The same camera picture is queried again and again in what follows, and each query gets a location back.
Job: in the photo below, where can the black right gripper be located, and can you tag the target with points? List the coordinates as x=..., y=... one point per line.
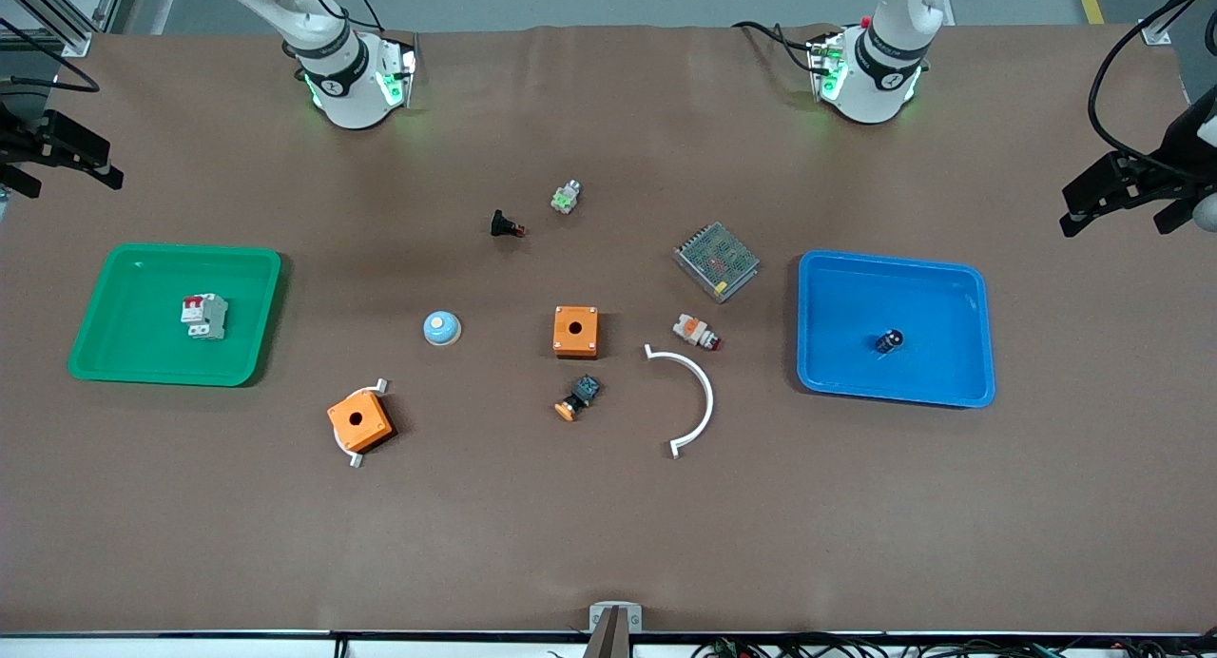
x=13, y=139

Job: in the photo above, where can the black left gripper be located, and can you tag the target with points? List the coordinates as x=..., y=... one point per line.
x=1182, y=150

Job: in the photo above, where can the white red circuit breaker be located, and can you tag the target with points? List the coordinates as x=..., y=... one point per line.
x=211, y=318

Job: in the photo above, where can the dark cylindrical capacitor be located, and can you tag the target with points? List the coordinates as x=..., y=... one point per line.
x=889, y=341

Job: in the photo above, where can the green plastic tray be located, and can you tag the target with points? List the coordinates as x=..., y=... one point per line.
x=124, y=339

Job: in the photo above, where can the blue plastic tray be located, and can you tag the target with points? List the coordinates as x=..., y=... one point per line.
x=856, y=358

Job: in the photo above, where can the orange button box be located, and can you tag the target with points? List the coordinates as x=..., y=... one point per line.
x=371, y=430
x=563, y=341

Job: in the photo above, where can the light blue dome knob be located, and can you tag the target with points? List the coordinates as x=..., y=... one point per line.
x=442, y=331

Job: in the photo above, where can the metal mesh power supply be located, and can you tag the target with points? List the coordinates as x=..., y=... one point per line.
x=716, y=261

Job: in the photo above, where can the black push button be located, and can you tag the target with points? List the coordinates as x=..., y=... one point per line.
x=500, y=224

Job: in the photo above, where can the red white push button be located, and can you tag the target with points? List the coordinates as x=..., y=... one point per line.
x=692, y=330

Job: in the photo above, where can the green lit push button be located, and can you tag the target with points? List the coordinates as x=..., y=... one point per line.
x=565, y=199

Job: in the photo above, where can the orange mushroom push button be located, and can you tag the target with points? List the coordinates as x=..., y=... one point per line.
x=582, y=392

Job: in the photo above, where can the brown table cover sheet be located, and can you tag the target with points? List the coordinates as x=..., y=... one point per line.
x=570, y=525

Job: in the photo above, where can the aluminium frame profile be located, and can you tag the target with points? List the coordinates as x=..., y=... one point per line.
x=71, y=38

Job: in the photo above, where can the metal corner bracket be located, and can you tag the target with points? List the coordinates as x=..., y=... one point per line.
x=1157, y=32

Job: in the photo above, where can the large white curved bracket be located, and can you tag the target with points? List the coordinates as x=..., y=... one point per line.
x=710, y=401

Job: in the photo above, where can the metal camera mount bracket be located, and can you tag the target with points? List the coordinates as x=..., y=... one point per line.
x=615, y=618

